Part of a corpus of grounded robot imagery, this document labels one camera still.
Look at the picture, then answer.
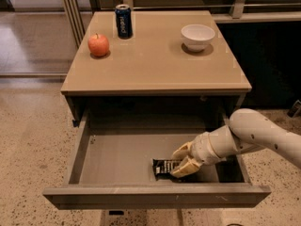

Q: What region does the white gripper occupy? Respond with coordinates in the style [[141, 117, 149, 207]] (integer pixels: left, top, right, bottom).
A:
[[170, 131, 227, 178]]

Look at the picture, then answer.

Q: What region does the black rxbar chocolate bar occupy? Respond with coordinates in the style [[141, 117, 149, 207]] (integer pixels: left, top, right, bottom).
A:
[[152, 159, 180, 177]]

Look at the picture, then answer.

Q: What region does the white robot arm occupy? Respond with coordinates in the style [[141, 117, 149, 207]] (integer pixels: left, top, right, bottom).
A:
[[170, 108, 301, 178]]

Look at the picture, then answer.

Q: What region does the open grey top drawer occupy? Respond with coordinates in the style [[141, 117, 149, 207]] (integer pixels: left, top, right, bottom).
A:
[[43, 113, 271, 210]]

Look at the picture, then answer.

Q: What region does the tan cabinet with top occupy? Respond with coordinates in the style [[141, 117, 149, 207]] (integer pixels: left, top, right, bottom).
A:
[[61, 10, 251, 121]]

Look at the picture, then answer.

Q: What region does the white ceramic bowl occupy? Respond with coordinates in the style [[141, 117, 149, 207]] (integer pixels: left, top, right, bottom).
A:
[[181, 24, 215, 52]]

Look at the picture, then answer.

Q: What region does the red apple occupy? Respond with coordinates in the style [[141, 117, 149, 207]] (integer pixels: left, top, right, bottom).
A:
[[87, 34, 109, 57]]

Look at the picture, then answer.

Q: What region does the blue soda can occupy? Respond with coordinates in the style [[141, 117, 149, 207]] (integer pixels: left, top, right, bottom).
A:
[[115, 4, 133, 39]]

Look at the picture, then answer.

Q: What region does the metal railing frame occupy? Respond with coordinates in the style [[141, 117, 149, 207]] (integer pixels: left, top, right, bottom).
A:
[[56, 0, 301, 49]]

